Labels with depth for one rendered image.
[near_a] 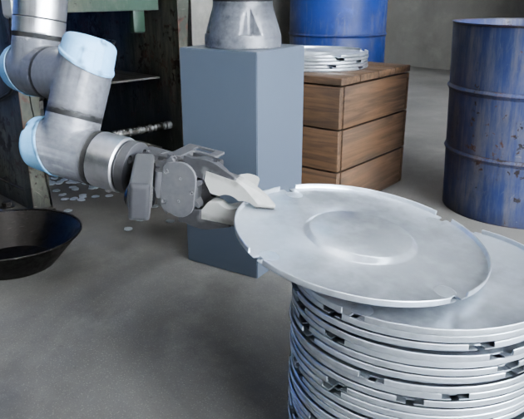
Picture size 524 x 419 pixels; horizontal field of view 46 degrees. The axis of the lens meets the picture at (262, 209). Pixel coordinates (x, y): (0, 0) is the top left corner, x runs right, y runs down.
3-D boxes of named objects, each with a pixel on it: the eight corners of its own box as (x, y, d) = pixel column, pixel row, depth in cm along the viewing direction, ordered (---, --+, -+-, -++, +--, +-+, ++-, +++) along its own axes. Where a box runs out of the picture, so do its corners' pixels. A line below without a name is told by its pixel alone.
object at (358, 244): (367, 179, 90) (368, 174, 90) (543, 273, 69) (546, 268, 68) (188, 204, 74) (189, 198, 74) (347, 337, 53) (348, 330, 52)
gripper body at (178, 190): (229, 150, 82) (150, 130, 85) (200, 167, 74) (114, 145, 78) (223, 204, 85) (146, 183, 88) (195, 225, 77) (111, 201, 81)
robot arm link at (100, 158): (84, 138, 79) (82, 197, 82) (115, 145, 78) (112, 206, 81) (117, 126, 86) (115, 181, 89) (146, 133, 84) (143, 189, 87)
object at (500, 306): (594, 262, 72) (595, 256, 71) (504, 376, 51) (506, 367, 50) (373, 209, 89) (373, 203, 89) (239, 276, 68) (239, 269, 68)
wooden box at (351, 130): (402, 179, 191) (411, 64, 179) (335, 213, 163) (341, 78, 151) (295, 159, 214) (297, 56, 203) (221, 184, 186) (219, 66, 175)
